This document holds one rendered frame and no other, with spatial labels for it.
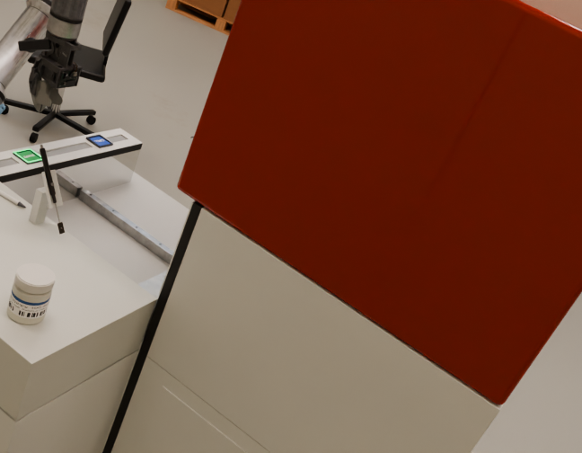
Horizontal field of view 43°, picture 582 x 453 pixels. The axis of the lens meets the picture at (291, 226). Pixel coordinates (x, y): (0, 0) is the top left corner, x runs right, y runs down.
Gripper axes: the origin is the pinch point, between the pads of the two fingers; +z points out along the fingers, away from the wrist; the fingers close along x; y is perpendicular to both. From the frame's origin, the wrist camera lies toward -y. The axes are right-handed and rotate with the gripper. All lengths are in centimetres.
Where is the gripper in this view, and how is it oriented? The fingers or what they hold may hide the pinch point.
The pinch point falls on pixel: (38, 105)
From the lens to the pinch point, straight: 196.3
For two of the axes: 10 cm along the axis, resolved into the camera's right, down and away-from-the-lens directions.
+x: 4.8, -2.5, 8.4
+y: 8.0, 5.2, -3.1
